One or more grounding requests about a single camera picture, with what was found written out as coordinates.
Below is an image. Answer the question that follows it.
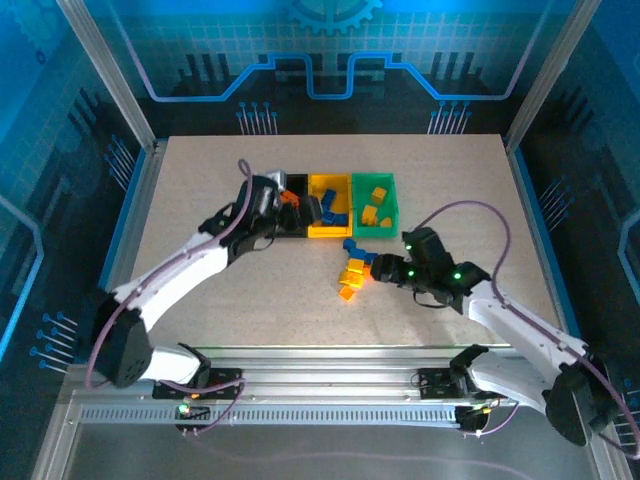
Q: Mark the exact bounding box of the black plastic bin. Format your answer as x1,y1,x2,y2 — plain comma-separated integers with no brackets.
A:
284,173,310,239

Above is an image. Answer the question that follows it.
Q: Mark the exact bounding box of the yellow plastic bin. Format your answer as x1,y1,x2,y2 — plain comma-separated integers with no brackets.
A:
305,172,355,239

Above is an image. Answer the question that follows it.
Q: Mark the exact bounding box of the green plastic bin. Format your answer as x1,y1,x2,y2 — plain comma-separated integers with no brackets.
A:
350,172,400,239

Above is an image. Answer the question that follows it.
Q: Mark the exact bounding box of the small controller board green light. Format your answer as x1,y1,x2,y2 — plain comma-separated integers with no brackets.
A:
174,403,211,424

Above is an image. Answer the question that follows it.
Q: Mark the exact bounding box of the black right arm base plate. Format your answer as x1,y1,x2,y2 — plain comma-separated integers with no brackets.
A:
417,368,510,401

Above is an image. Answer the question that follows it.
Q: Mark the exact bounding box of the aluminium extrusion rail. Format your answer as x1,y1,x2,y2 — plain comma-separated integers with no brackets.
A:
69,345,581,404

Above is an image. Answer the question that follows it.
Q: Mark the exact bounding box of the aluminium table side rail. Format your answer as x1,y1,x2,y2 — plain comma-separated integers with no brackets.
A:
82,139,169,364

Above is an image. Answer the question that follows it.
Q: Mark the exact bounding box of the small controller board with wires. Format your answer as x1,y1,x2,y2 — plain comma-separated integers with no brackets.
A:
455,404,494,434

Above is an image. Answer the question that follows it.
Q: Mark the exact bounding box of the grey slotted cable duct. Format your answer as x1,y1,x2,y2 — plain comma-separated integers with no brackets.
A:
78,403,461,427

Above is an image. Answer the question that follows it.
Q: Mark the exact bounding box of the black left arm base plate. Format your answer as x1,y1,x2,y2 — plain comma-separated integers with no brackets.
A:
152,367,245,401

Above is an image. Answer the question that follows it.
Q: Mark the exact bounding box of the aluminium frame post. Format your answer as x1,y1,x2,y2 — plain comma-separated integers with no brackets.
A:
503,0,605,149
55,0,159,151

